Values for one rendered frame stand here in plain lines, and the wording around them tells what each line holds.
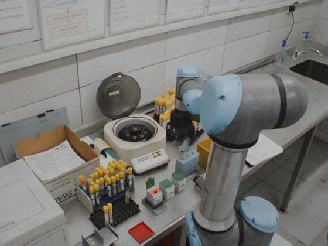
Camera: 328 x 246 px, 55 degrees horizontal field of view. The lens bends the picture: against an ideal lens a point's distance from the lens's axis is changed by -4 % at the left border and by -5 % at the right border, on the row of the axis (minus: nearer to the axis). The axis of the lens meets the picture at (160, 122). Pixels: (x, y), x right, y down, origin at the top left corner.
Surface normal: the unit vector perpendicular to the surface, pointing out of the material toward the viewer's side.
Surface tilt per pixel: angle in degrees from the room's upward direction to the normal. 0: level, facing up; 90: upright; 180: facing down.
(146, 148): 90
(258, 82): 15
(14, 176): 0
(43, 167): 1
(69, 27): 94
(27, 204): 0
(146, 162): 25
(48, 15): 93
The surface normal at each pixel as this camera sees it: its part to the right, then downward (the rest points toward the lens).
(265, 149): 0.05, -0.84
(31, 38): 0.66, 0.44
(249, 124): 0.20, 0.61
